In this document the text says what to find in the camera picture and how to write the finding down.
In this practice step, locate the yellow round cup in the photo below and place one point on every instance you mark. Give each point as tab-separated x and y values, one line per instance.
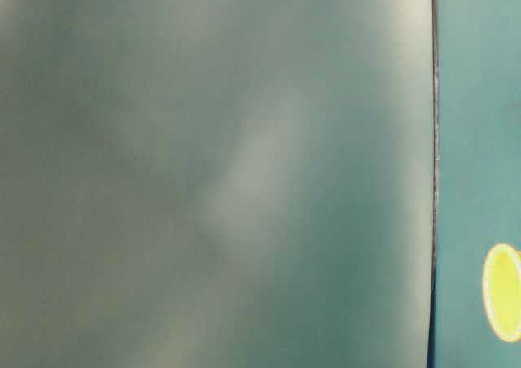
501	291

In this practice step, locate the blurry grey-green foreground panel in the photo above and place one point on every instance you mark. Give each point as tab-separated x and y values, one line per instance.
216	183

